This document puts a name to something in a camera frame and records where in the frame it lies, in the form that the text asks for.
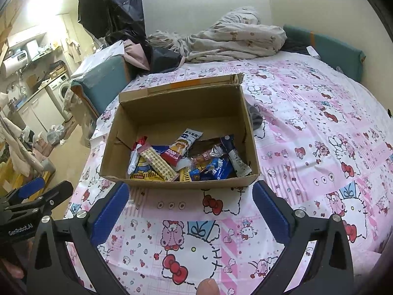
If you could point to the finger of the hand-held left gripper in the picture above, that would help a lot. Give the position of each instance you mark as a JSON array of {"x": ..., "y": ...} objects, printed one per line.
[
  {"x": 53, "y": 193},
  {"x": 30, "y": 187}
]

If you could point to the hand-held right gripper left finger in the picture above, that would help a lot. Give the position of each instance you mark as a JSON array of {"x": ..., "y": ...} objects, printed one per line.
[{"x": 110, "y": 212}]

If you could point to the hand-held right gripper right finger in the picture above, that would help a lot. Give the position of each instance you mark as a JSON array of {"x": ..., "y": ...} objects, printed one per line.
[{"x": 271, "y": 212}]

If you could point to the white and dark blue snack packet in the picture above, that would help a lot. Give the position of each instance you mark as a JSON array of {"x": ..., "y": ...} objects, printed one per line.
[{"x": 236, "y": 156}]

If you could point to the small yellow snack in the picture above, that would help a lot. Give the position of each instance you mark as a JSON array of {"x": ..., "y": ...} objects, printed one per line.
[{"x": 185, "y": 174}]

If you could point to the red rice cake packet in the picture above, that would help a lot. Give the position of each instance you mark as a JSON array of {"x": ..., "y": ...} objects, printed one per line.
[{"x": 179, "y": 147}]

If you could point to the brown cardboard box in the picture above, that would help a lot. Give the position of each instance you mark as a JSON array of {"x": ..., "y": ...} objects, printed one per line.
[{"x": 172, "y": 110}]

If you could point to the person's left hand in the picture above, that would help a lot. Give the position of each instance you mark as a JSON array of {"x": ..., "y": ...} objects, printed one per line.
[{"x": 12, "y": 271}]

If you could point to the person's right hand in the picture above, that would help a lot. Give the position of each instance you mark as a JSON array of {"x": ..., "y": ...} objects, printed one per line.
[{"x": 208, "y": 287}]

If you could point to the hanging beige clothes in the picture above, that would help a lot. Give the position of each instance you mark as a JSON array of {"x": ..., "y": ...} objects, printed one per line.
[{"x": 18, "y": 150}]

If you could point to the yellow snack packet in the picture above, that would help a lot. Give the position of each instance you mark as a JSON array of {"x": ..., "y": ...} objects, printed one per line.
[{"x": 142, "y": 173}]

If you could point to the white plastic bag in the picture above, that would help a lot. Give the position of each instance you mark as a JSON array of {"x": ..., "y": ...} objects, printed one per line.
[{"x": 55, "y": 135}]

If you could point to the red and white snack packet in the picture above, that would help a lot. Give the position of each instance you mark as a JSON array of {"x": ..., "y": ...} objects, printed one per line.
[{"x": 135, "y": 156}]

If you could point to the beige and pink wafer packet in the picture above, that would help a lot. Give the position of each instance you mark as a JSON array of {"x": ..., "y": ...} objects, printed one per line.
[{"x": 156, "y": 161}]

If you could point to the white kitchen cabinet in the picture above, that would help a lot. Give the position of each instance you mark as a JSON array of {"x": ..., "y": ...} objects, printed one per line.
[{"x": 40, "y": 110}]

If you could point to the clear wrapped orange snack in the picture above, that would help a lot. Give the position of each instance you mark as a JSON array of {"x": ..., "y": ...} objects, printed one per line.
[{"x": 202, "y": 159}]

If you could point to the pink cartoon printed bed sheet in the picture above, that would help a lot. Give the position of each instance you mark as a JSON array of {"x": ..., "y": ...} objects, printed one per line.
[{"x": 307, "y": 129}]

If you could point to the grey cloth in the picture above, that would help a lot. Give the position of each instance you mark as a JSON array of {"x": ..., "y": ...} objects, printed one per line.
[{"x": 255, "y": 116}]

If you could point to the white washing machine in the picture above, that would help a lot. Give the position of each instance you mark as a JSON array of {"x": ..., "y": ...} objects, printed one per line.
[{"x": 61, "y": 92}]

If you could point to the teal cushion with white paper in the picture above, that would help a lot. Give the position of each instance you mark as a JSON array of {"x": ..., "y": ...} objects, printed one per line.
[{"x": 101, "y": 83}]

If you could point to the white water heater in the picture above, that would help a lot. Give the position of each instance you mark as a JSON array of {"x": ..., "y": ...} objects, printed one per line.
[{"x": 15, "y": 63}]

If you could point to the white paper sheet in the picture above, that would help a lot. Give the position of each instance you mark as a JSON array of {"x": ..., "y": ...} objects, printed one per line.
[{"x": 101, "y": 55}]

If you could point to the pink cloth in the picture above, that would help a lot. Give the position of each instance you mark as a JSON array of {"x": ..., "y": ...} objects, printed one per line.
[{"x": 136, "y": 53}]

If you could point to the dark shiny cloth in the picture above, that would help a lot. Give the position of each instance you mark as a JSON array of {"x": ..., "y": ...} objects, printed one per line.
[{"x": 165, "y": 58}]

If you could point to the white paper tag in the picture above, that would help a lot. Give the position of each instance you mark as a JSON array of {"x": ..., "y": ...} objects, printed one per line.
[{"x": 313, "y": 51}]

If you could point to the dark blue garment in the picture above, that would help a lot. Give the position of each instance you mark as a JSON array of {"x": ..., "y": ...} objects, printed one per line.
[{"x": 294, "y": 47}]

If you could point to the teal padded headboard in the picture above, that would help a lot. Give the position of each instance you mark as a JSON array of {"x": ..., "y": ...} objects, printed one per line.
[{"x": 331, "y": 47}]

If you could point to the beige printed quilt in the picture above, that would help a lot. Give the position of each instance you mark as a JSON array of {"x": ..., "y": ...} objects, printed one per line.
[{"x": 233, "y": 37}]

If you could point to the black plastic bag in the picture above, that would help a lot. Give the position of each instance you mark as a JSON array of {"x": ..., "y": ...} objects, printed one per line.
[{"x": 113, "y": 6}]

